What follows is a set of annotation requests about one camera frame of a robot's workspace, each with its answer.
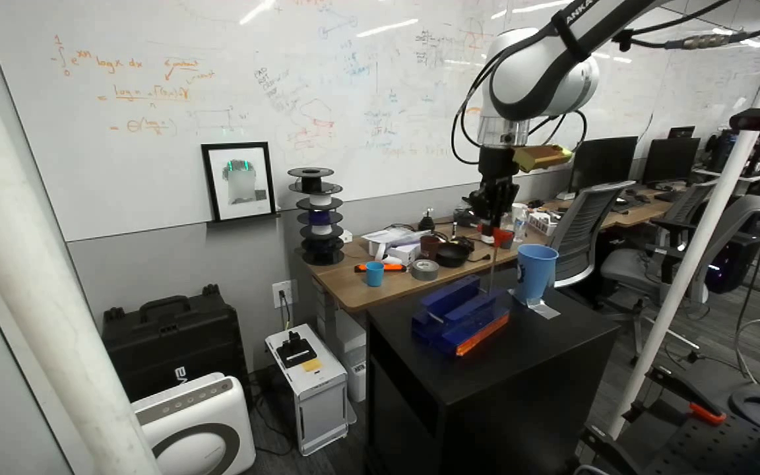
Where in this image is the black device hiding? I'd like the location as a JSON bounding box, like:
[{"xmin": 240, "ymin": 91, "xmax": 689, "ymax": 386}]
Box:
[{"xmin": 276, "ymin": 332, "xmax": 319, "ymax": 369}]

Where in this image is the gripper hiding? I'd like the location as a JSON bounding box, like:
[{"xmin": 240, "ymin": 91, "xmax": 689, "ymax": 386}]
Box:
[{"xmin": 469, "ymin": 146, "xmax": 520, "ymax": 229}]

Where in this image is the row of monitors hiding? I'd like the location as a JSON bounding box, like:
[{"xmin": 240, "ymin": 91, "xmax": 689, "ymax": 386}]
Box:
[{"xmin": 567, "ymin": 125, "xmax": 703, "ymax": 196}]

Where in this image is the white box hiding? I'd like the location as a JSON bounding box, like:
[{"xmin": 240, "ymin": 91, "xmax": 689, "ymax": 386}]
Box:
[{"xmin": 385, "ymin": 244, "xmax": 422, "ymax": 267}]

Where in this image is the orange clamp handle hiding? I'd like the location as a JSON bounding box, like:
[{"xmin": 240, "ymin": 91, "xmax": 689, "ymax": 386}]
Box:
[{"xmin": 688, "ymin": 402, "xmax": 728, "ymax": 426}]

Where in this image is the large blue block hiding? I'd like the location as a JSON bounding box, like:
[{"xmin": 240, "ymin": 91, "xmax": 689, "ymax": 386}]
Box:
[{"xmin": 411, "ymin": 305, "xmax": 510, "ymax": 357}]

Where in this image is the stack of filament spools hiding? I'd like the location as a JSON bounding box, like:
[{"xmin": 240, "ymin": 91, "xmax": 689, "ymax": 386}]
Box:
[{"xmin": 288, "ymin": 166, "xmax": 346, "ymax": 267}]

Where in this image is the white pole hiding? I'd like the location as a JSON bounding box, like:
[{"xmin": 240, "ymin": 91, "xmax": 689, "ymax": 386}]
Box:
[{"xmin": 0, "ymin": 26, "xmax": 160, "ymax": 475}]

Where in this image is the whiteboard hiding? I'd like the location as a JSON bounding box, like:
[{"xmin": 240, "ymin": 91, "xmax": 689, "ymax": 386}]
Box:
[{"xmin": 0, "ymin": 0, "xmax": 760, "ymax": 242}]

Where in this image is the wooden desk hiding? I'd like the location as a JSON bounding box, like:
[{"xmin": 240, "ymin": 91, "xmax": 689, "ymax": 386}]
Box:
[{"xmin": 304, "ymin": 190, "xmax": 679, "ymax": 315}]

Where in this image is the white air purifier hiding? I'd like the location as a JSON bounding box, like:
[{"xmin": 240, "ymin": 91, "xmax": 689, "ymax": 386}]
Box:
[{"xmin": 131, "ymin": 373, "xmax": 257, "ymax": 475}]

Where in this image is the orange block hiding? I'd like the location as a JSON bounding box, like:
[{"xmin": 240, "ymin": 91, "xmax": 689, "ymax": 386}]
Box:
[{"xmin": 454, "ymin": 311, "xmax": 511, "ymax": 358}]

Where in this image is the black cabinet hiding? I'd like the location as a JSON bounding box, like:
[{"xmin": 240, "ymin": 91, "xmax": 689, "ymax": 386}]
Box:
[{"xmin": 363, "ymin": 282, "xmax": 621, "ymax": 475}]

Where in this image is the black computer tower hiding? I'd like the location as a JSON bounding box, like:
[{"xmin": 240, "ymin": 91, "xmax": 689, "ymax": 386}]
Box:
[{"xmin": 705, "ymin": 230, "xmax": 760, "ymax": 295}]

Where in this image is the light blue cup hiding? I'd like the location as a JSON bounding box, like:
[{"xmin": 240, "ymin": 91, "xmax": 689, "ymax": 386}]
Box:
[{"xmin": 515, "ymin": 244, "xmax": 559, "ymax": 305}]

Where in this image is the black framed picture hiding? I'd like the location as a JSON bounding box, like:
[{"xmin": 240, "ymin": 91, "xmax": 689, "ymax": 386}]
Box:
[{"xmin": 201, "ymin": 141, "xmax": 280, "ymax": 224}]

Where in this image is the white computer tower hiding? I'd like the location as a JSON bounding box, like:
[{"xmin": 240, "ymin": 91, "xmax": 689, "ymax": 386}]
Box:
[{"xmin": 265, "ymin": 323, "xmax": 357, "ymax": 457}]

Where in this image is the white drawer unit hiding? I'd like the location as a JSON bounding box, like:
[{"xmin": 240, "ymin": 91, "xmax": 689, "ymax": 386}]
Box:
[{"xmin": 314, "ymin": 280, "xmax": 369, "ymax": 404}]

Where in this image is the black hard case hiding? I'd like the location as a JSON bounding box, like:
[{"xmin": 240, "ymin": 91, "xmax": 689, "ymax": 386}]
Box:
[{"xmin": 102, "ymin": 284, "xmax": 253, "ymax": 403}]

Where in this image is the black bowl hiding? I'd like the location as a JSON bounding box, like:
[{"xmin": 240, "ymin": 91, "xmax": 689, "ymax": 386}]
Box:
[{"xmin": 434, "ymin": 241, "xmax": 472, "ymax": 269}]

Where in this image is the camera on mount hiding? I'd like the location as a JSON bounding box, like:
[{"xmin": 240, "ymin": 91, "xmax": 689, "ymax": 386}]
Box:
[{"xmin": 608, "ymin": 13, "xmax": 760, "ymax": 439}]

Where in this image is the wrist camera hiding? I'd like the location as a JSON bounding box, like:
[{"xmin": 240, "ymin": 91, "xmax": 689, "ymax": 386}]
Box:
[{"xmin": 514, "ymin": 144, "xmax": 573, "ymax": 174}]

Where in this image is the row of office chairs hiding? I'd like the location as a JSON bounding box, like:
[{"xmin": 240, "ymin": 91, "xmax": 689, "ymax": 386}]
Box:
[{"xmin": 547, "ymin": 178, "xmax": 760, "ymax": 367}]

